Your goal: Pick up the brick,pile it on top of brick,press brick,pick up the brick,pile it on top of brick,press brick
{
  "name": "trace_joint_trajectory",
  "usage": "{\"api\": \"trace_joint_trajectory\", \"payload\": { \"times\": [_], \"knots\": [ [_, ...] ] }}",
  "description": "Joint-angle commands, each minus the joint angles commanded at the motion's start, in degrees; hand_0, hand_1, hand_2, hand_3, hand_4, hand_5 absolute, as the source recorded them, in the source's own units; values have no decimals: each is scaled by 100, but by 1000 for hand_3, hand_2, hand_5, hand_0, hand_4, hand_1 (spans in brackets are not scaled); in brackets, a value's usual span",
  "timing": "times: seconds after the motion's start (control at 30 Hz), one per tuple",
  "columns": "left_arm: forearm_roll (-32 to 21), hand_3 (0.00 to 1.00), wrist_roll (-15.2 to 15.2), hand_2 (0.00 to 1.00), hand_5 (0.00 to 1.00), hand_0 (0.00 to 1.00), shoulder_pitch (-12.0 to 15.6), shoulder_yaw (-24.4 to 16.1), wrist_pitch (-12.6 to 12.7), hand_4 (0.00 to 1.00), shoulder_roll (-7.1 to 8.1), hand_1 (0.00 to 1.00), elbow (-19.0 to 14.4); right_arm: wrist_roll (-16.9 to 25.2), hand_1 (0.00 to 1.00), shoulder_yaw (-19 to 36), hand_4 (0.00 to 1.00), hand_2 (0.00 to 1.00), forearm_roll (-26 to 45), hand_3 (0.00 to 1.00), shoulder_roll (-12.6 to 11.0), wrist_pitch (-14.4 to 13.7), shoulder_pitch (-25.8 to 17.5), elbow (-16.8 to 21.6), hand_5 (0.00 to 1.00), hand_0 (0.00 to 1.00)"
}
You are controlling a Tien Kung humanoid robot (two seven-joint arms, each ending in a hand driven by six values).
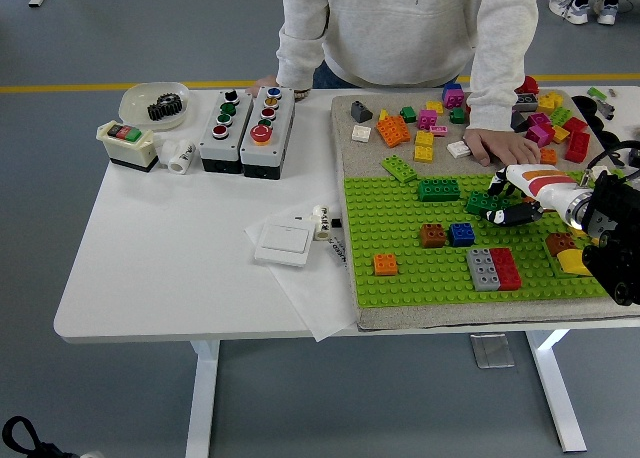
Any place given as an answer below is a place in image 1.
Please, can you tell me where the white wall switch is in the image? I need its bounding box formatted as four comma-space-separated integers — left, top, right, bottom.
253, 212, 315, 268

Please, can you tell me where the person's right hand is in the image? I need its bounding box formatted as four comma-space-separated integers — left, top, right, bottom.
244, 77, 279, 99

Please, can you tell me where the person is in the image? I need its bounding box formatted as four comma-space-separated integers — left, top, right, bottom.
275, 0, 549, 132
548, 0, 632, 27

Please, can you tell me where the orange 2x2 brick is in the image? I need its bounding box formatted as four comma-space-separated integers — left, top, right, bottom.
373, 253, 400, 278

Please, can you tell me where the grey four-button control box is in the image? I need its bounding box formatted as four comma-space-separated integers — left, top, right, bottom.
198, 88, 255, 174

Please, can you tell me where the white pipe tee fitting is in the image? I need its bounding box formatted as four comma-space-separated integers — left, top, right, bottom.
157, 138, 197, 175

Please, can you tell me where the dark green 2x4 brick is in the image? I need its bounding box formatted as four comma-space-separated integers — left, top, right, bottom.
417, 177, 462, 203
465, 189, 504, 218

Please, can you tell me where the grey emergency-stop button box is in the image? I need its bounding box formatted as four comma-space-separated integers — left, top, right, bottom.
239, 85, 296, 181

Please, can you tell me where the small white pipe coupling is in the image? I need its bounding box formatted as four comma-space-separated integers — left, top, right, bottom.
311, 203, 333, 241

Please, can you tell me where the blue 2x2 brick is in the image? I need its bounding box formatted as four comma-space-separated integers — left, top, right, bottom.
448, 221, 476, 248

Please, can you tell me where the cream red-green switch box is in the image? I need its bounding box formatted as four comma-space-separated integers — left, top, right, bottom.
95, 120, 157, 175

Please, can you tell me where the white oval bowl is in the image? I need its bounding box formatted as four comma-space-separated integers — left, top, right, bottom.
118, 81, 192, 132

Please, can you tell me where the silver floor plate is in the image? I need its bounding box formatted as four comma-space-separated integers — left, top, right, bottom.
469, 332, 516, 370

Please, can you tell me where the green 2x4 flat plate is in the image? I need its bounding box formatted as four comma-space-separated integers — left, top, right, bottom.
380, 156, 419, 183

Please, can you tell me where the grey-brown mat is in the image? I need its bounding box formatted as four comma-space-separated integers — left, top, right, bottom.
330, 86, 640, 332

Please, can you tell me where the white paper sheet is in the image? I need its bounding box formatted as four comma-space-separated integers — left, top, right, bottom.
243, 205, 362, 342

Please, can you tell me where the red 2x4 brick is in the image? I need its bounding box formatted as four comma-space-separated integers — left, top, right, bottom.
488, 247, 523, 292
565, 131, 592, 163

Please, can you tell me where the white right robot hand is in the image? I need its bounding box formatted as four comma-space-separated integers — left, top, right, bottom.
482, 163, 584, 227

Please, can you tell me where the brown 2x2 brick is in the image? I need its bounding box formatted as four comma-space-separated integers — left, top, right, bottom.
418, 222, 448, 249
544, 231, 577, 257

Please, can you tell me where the wide orange brick block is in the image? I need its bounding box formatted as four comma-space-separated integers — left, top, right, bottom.
374, 115, 412, 149

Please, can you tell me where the yellow curved slope brick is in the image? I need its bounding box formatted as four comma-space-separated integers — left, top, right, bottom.
556, 248, 594, 278

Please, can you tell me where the person's left hand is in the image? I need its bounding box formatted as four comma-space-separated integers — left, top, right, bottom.
462, 127, 542, 168

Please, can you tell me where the lime green studded baseplate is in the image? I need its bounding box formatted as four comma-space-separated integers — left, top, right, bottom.
343, 174, 640, 309

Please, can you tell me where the large yellow brick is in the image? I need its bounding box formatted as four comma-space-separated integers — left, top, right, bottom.
536, 90, 566, 116

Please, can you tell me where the white printed label strip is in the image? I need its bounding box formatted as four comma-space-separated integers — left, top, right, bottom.
325, 235, 351, 270

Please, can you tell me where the white table leg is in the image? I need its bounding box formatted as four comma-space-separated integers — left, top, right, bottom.
524, 329, 589, 454
184, 340, 222, 458

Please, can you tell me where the small green plate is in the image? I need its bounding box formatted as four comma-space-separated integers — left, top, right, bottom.
543, 237, 599, 280

